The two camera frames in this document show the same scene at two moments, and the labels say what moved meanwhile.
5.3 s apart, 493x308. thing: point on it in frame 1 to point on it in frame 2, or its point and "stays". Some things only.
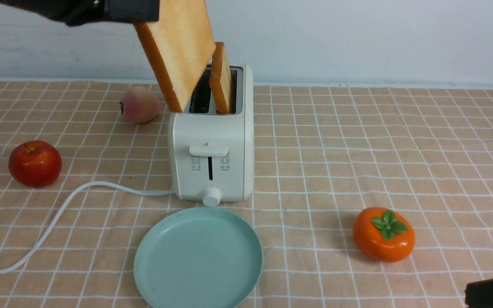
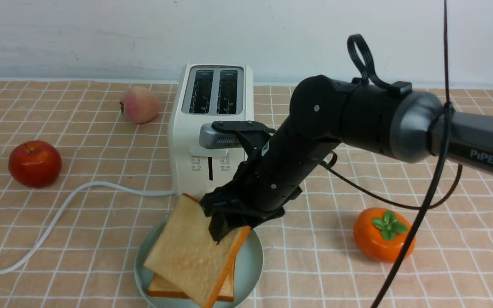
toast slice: [180, 45] to [158, 287]
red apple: [35, 164] stays
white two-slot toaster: [211, 156] stays
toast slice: [215, 54] to [185, 257]
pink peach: [139, 105] stays
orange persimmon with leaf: [383, 234] stays
